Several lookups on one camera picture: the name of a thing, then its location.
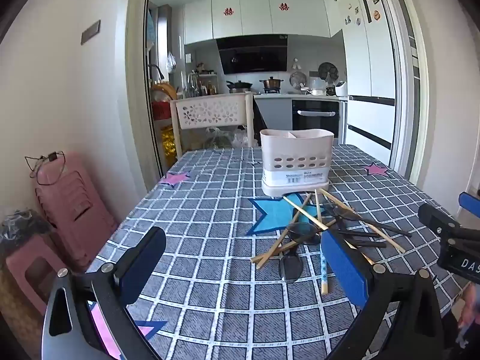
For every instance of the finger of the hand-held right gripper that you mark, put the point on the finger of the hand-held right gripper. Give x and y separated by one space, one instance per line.
437 219
470 202

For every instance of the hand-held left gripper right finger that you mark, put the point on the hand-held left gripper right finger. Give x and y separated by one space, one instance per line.
343 266

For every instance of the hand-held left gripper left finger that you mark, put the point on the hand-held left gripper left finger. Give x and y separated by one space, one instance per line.
144 266

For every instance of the blue patterned chopstick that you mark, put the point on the blue patterned chopstick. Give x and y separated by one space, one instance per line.
324 273

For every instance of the grey translucent spoon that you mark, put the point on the grey translucent spoon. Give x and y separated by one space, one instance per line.
290 270
302 232

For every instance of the bunch of bamboo chopsticks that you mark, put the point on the bunch of bamboo chopsticks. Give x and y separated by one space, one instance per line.
300 210

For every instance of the pink plastic utensil holder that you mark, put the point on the pink plastic utensil holder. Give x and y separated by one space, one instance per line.
296 157

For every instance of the person's right hand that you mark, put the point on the person's right hand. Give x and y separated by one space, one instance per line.
470 303

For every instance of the pink star sticker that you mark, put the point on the pink star sticker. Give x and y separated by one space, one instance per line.
375 169
173 179

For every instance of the blue star sticker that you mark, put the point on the blue star sticker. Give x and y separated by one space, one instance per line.
273 217

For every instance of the stack of pink stools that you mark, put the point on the stack of pink stools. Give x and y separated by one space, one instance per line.
71 202

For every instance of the pink plastic stool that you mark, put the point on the pink plastic stool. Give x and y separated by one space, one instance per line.
33 277

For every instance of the gold foil bag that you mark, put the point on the gold foil bag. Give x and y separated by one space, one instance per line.
169 140

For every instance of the black plastic bag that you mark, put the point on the black plastic bag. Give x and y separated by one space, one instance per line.
20 228

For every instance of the clear plastic bags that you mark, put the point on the clear plastic bags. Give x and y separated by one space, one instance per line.
228 138

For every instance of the red plastic basket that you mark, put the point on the red plastic basket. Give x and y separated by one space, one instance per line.
163 109

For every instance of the white rice cooker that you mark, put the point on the white rice cooker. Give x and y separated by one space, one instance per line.
340 89

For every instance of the white plastic basket trolley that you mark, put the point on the white plastic basket trolley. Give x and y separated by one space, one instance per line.
210 112

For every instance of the white refrigerator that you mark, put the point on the white refrigerator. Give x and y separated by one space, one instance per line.
365 63

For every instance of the round metal rack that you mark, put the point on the round metal rack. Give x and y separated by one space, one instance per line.
328 71

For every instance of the copper cooking pot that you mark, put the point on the copper cooking pot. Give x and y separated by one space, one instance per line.
271 82

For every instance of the black wok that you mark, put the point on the black wok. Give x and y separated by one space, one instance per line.
239 85

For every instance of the hanging plastic bag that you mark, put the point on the hanging plastic bag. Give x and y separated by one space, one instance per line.
171 63

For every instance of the black range hood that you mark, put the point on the black range hood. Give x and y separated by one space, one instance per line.
253 56

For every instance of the sliding door frame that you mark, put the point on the sliding door frame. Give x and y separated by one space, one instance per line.
138 82

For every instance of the grey wall switch panel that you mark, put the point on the grey wall switch panel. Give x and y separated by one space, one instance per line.
90 32

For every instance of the white wall cabinets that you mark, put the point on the white wall cabinets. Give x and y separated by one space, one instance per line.
255 15

